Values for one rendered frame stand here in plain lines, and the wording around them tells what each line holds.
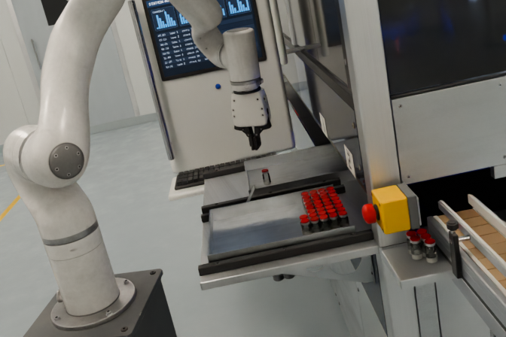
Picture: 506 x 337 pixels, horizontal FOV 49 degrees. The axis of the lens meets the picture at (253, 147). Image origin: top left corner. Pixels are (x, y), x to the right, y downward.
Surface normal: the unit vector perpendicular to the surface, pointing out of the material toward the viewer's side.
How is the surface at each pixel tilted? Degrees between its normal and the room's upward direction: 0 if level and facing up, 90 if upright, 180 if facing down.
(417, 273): 0
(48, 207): 33
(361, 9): 90
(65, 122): 62
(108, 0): 124
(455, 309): 90
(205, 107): 90
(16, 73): 90
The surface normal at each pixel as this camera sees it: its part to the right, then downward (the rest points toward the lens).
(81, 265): 0.40, 0.20
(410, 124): 0.07, 0.29
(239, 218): -0.19, -0.93
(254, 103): -0.18, 0.36
